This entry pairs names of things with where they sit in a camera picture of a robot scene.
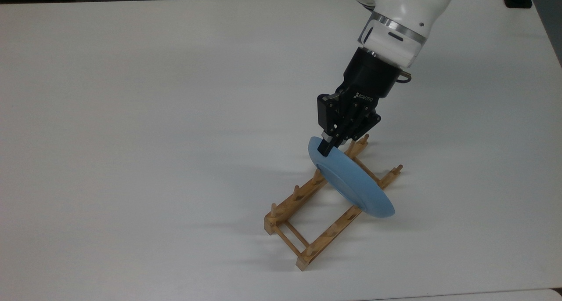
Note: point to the blue plate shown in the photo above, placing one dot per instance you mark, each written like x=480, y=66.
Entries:
x=355, y=182

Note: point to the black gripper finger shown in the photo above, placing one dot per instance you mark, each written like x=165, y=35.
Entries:
x=328, y=116
x=362, y=121

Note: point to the wooden plate rack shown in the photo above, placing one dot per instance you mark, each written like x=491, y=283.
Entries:
x=271, y=224

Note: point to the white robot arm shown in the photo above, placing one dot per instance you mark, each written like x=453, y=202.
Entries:
x=404, y=11

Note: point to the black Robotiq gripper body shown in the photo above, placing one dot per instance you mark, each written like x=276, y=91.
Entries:
x=371, y=79

